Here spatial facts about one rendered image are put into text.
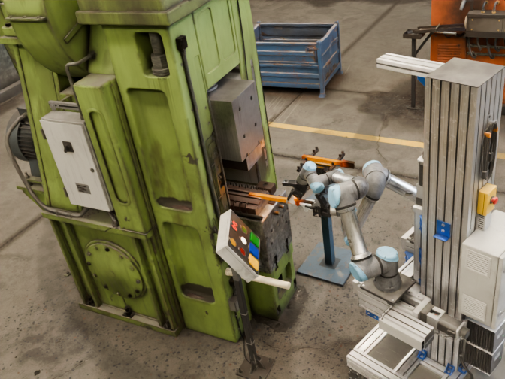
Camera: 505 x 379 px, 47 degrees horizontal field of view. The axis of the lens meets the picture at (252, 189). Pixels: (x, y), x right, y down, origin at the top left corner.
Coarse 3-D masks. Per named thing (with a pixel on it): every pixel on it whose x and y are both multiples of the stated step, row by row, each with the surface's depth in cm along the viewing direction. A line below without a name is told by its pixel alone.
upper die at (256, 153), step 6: (258, 144) 364; (252, 150) 359; (258, 150) 365; (246, 156) 353; (252, 156) 360; (258, 156) 366; (222, 162) 363; (228, 162) 361; (234, 162) 359; (240, 162) 356; (246, 162) 354; (252, 162) 361; (234, 168) 361; (240, 168) 359; (246, 168) 357
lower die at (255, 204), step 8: (248, 192) 387; (256, 192) 387; (264, 192) 386; (232, 200) 384; (240, 200) 382; (248, 200) 381; (256, 200) 380; (264, 200) 383; (232, 208) 382; (240, 208) 379; (248, 208) 375; (256, 208) 375
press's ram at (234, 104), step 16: (224, 80) 354; (240, 80) 351; (224, 96) 334; (240, 96) 335; (256, 96) 353; (224, 112) 334; (240, 112) 338; (256, 112) 356; (224, 128) 340; (240, 128) 341; (256, 128) 359; (224, 144) 347; (240, 144) 344; (256, 144) 362; (240, 160) 348
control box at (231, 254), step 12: (228, 216) 333; (228, 228) 323; (240, 228) 336; (228, 240) 315; (240, 240) 327; (216, 252) 313; (228, 252) 313; (240, 252) 319; (228, 264) 318; (240, 264) 317; (252, 276) 322
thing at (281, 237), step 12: (276, 192) 398; (276, 204) 387; (264, 216) 377; (288, 216) 408; (252, 228) 379; (264, 228) 375; (276, 228) 393; (288, 228) 412; (264, 240) 380; (276, 240) 396; (288, 240) 415; (264, 252) 386; (276, 252) 398; (264, 264) 395
